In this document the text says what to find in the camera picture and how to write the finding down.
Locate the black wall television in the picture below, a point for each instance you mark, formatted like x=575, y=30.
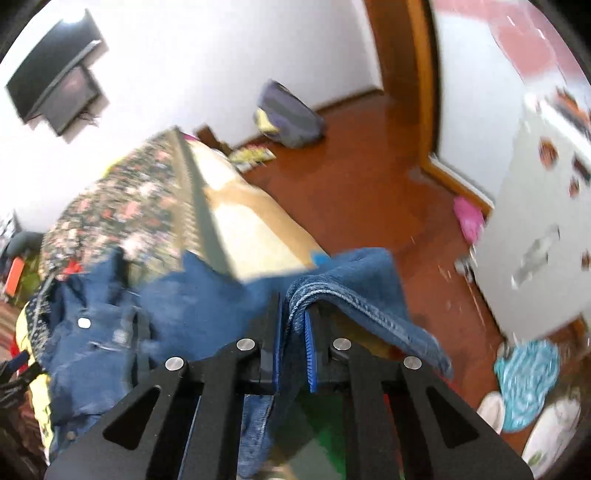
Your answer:
x=51, y=69

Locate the wooden bed frame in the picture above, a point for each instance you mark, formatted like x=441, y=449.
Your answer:
x=210, y=138

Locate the orange box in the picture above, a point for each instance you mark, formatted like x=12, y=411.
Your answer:
x=15, y=277

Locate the navy patterned cloth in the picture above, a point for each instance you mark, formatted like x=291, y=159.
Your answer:
x=39, y=300

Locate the grey rolled cushion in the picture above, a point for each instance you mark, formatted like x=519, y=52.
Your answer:
x=25, y=242

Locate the small grey object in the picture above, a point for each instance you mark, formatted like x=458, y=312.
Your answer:
x=464, y=268

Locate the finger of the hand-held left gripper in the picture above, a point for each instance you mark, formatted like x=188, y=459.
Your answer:
x=21, y=376

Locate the dark floral bedspread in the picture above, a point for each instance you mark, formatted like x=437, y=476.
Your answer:
x=120, y=198

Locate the yellow knit cloth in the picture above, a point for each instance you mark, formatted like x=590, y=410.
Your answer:
x=27, y=327

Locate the pink clog shoe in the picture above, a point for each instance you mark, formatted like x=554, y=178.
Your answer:
x=468, y=219

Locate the blue denim jeans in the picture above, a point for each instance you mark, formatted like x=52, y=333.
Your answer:
x=194, y=304

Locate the teal patterned mat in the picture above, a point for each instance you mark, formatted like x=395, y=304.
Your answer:
x=526, y=383

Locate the white cabinet with stickers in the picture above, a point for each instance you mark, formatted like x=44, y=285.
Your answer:
x=521, y=221

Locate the wooden door frame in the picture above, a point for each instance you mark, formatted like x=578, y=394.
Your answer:
x=415, y=92

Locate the grey purple backpack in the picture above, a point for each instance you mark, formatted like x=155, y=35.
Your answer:
x=291, y=115

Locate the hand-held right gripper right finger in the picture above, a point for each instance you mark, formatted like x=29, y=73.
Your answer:
x=310, y=355

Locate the white slipper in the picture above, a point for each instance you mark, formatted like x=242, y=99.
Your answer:
x=491, y=410
x=551, y=434

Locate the yellow magazines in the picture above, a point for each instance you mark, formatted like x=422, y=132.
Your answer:
x=249, y=157

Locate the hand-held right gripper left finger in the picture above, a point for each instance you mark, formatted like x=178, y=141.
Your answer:
x=277, y=350

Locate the red cloth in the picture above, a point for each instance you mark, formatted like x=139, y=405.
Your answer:
x=71, y=266

